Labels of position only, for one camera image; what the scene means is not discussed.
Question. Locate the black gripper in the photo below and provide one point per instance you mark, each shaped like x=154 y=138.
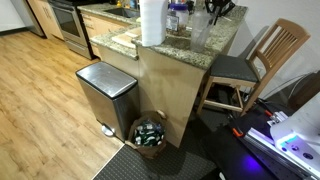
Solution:
x=220 y=6

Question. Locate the clear plastic bottle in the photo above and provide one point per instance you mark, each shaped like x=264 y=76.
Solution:
x=200 y=33

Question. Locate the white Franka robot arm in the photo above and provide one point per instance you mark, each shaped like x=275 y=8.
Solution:
x=301 y=123

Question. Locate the blue lid plastic jar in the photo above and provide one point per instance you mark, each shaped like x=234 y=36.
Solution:
x=180 y=18

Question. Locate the white paper towel roll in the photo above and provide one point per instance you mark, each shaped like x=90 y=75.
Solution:
x=153 y=23

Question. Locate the wooden chair grey cushion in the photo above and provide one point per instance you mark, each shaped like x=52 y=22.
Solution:
x=253 y=70

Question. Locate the granite kitchen counter island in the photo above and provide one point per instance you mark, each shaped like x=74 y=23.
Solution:
x=173 y=80

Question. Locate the light wooden cutting board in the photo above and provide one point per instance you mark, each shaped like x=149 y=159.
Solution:
x=126 y=38

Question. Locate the kitchen sink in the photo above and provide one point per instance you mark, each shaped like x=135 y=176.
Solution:
x=123 y=12

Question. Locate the orange clamp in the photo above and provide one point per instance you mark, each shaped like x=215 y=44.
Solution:
x=237 y=132

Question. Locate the stainless steel trash can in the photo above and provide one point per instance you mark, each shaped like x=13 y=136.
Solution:
x=110 y=96

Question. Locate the paper bag of cans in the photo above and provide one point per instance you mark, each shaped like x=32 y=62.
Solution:
x=148 y=135

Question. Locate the stainless steel oven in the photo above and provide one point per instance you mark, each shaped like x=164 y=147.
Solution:
x=71 y=26

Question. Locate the black robot cart platform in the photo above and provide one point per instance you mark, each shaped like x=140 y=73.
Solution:
x=240 y=156

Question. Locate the dark floor mat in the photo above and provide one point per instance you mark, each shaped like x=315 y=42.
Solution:
x=156 y=165

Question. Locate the stainless steel fridge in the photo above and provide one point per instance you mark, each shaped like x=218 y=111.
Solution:
x=28 y=16

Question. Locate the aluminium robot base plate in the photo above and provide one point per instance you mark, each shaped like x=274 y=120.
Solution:
x=290 y=153

